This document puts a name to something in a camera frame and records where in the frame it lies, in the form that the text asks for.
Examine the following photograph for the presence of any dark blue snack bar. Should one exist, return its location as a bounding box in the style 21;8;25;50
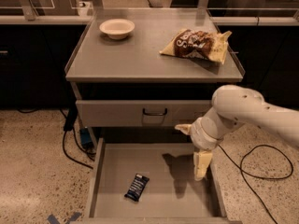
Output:
124;174;150;202

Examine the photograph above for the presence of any closed grey top drawer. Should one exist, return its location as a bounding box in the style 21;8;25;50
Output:
76;100;211;127

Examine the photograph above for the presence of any open grey middle drawer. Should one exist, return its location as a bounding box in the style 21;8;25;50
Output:
83;139;229;224

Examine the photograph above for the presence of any dark counter with rail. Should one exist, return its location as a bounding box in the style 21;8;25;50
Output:
0;0;299;109

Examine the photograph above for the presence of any black cables left floor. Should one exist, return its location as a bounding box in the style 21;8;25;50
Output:
16;105;97;170

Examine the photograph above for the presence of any grey metal drawer cabinet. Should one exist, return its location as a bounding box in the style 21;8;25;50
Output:
66;8;245;143

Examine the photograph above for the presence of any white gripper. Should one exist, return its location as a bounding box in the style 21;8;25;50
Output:
175;108;243;181

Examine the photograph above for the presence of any white paper bowl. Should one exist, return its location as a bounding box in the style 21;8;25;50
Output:
99;19;135;40

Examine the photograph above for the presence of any blue power adapter box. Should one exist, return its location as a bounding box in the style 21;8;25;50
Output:
79;128;93;148

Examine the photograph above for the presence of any yellow brown chip bag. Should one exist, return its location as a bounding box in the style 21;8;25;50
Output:
160;29;232;64

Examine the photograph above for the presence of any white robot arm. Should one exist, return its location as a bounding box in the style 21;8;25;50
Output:
175;85;299;181

